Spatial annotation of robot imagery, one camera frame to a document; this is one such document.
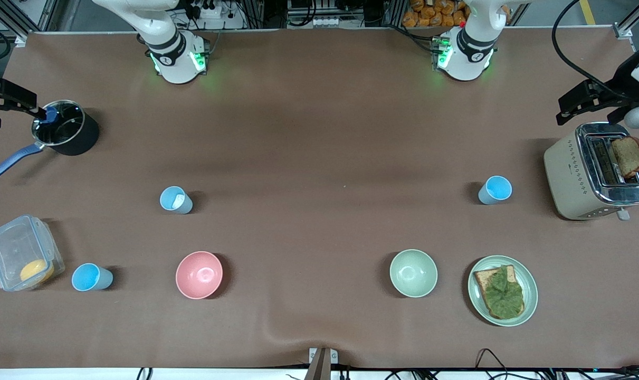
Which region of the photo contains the plain blue cup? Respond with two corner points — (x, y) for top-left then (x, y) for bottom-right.
(478, 176), (513, 205)
(71, 263), (114, 292)

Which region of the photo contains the blue cup holding tissue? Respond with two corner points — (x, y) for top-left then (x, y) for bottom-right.
(159, 186), (194, 215)

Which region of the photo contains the glass lid with blue knob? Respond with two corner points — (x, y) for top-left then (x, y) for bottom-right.
(32, 101), (85, 147)

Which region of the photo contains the brown bread slice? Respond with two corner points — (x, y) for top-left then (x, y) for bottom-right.
(611, 136), (639, 179)

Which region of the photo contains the beige chrome toaster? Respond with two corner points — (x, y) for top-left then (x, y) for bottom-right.
(543, 122), (639, 221)

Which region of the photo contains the clear plastic container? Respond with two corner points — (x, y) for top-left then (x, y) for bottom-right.
(0, 214), (65, 292)

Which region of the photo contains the orange round food piece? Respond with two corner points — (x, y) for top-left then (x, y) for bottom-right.
(20, 259), (55, 284)

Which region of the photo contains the pile of orange buns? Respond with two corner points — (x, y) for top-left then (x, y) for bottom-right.
(402, 0), (470, 28)

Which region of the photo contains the pale green plate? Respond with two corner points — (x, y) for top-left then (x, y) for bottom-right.
(468, 255), (539, 327)

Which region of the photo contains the toast slice under lettuce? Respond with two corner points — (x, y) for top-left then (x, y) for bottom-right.
(473, 265), (526, 320)

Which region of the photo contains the green lettuce leaf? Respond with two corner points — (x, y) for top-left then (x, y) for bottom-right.
(482, 265), (524, 320)

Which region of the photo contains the white power strip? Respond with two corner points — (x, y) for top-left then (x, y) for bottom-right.
(190, 0), (225, 19)

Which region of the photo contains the pale green bowl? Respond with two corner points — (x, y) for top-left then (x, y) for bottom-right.
(389, 249), (438, 298)

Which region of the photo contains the pink bowl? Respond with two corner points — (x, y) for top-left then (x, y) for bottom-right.
(175, 251), (224, 300)

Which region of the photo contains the brown table cloth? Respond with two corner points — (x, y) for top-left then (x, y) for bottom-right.
(0, 29), (639, 370)

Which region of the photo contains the aluminium frame profile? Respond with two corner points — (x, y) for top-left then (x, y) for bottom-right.
(614, 0), (639, 39)
(0, 0), (53, 43)

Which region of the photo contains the black saucepan with blue handle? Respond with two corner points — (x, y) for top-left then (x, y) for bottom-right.
(0, 100), (100, 182)

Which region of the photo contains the thin black looped cable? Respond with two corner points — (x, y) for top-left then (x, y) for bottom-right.
(475, 348), (515, 380)

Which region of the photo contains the metal table bracket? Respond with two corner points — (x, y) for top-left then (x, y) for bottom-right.
(308, 347), (339, 380)

